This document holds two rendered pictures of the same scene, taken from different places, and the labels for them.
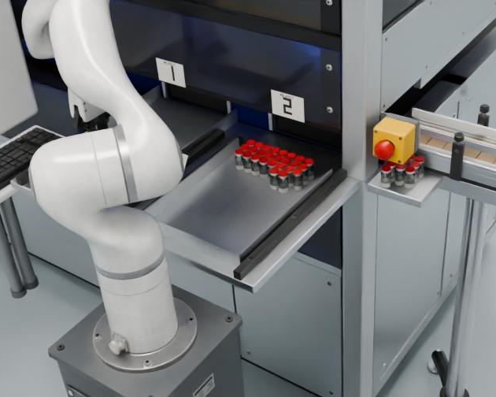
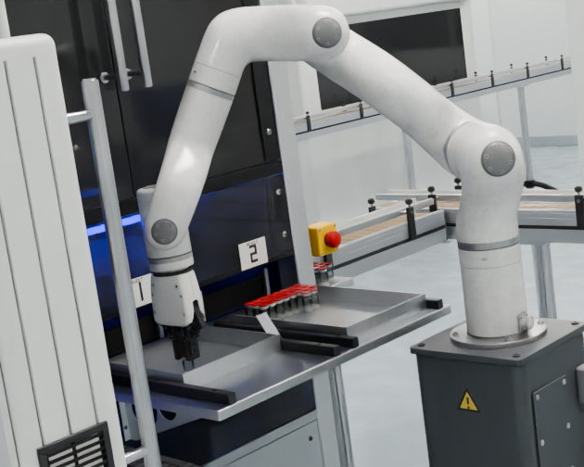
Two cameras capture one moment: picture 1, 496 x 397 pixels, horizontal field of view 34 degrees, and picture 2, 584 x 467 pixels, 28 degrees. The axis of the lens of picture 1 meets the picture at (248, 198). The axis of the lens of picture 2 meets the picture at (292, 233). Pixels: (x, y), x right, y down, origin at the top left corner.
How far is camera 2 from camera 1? 2.76 m
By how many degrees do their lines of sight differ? 80
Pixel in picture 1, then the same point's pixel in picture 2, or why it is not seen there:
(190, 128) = (170, 349)
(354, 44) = (291, 159)
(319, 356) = not seen: outside the picture
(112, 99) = (449, 107)
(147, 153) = not seen: hidden behind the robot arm
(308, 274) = (292, 448)
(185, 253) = (398, 326)
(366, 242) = not seen: hidden behind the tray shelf
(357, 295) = (332, 428)
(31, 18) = (197, 177)
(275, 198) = (327, 309)
